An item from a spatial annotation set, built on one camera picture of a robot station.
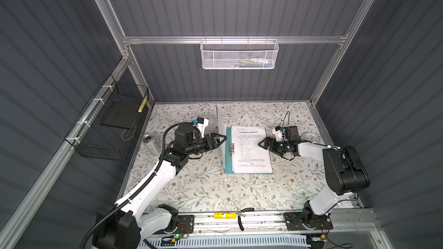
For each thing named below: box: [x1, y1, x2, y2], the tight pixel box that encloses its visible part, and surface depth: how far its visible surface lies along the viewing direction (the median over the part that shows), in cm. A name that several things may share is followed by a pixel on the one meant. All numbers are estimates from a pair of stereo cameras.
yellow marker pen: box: [137, 96, 148, 113], surface depth 83 cm
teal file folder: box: [224, 126, 273, 175], surface depth 93 cm
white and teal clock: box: [301, 131, 321, 143], surface depth 101 cm
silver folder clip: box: [229, 141, 235, 157], surface depth 99 cm
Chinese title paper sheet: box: [231, 125, 273, 174], surface depth 96 cm
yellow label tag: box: [214, 212, 237, 220], surface depth 76 cm
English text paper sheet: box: [216, 103, 228, 153], surface depth 117 cm
